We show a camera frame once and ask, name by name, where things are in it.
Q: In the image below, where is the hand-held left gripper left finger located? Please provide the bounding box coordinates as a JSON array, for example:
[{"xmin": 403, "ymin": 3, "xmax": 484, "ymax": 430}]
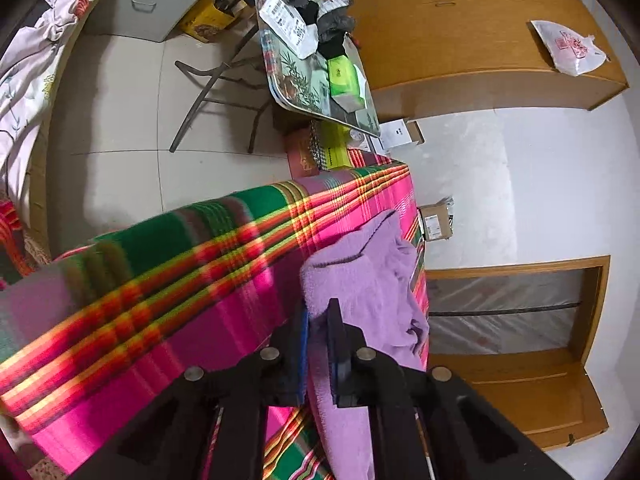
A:
[{"xmin": 65, "ymin": 305, "xmax": 311, "ymax": 480}]

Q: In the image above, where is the purple fleece garment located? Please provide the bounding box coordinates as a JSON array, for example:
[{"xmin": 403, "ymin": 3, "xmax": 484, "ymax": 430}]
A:
[{"xmin": 300, "ymin": 209, "xmax": 431, "ymax": 480}]

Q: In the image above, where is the grey drawer cabinet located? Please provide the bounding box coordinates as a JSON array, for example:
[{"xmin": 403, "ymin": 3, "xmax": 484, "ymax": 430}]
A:
[{"xmin": 82, "ymin": 0, "xmax": 251, "ymax": 43}]

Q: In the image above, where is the green tissue pack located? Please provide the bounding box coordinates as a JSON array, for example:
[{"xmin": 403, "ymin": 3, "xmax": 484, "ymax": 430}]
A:
[{"xmin": 327, "ymin": 55, "xmax": 368, "ymax": 111}]

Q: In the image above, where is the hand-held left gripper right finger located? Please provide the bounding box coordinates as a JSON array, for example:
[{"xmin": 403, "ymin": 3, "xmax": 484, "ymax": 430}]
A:
[{"xmin": 327, "ymin": 297, "xmax": 576, "ymax": 480}]

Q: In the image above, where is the white plastic bag red print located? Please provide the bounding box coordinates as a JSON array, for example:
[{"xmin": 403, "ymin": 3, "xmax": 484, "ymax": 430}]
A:
[{"xmin": 530, "ymin": 20, "xmax": 612, "ymax": 77}]

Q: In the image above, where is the pink green plaid blanket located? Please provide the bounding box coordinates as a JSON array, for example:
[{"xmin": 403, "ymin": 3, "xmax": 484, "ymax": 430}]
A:
[{"xmin": 0, "ymin": 162, "xmax": 431, "ymax": 480}]

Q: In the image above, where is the black plastic bag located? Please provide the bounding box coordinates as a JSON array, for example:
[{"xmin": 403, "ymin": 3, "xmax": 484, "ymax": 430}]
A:
[{"xmin": 287, "ymin": 0, "xmax": 357, "ymax": 58}]

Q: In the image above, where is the brown cardboard box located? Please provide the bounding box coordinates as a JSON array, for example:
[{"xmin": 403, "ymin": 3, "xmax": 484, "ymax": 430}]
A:
[{"xmin": 418, "ymin": 199, "xmax": 455, "ymax": 242}]

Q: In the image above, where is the white floral bedding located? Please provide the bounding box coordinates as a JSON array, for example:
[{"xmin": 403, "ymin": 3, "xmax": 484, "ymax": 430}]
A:
[{"xmin": 0, "ymin": 0, "xmax": 123, "ymax": 211}]

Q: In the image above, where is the clear plastic door curtain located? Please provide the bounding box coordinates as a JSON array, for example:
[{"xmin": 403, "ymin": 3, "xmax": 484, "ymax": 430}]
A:
[{"xmin": 427, "ymin": 269, "xmax": 585, "ymax": 358}]

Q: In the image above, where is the yellow bag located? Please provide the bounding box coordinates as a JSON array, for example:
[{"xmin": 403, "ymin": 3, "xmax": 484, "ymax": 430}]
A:
[{"xmin": 179, "ymin": 0, "xmax": 251, "ymax": 43}]

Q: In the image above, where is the wooden wardrobe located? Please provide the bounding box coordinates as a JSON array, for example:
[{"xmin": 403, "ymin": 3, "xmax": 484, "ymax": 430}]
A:
[{"xmin": 320, "ymin": 0, "xmax": 628, "ymax": 121}]

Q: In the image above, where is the white box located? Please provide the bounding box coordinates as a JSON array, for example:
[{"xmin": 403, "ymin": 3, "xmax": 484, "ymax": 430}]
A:
[{"xmin": 377, "ymin": 119, "xmax": 425, "ymax": 156}]

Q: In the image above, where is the white labelled parcel bag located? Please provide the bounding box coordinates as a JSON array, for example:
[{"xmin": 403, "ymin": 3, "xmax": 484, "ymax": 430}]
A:
[{"xmin": 258, "ymin": 0, "xmax": 319, "ymax": 58}]

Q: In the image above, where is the red box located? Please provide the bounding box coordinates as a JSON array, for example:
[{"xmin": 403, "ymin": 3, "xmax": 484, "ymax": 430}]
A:
[{"xmin": 285, "ymin": 130, "xmax": 321, "ymax": 178}]

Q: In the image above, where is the folding table with floral top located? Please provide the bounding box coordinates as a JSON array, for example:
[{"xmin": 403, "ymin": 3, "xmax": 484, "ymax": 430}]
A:
[{"xmin": 169, "ymin": 0, "xmax": 382, "ymax": 155}]

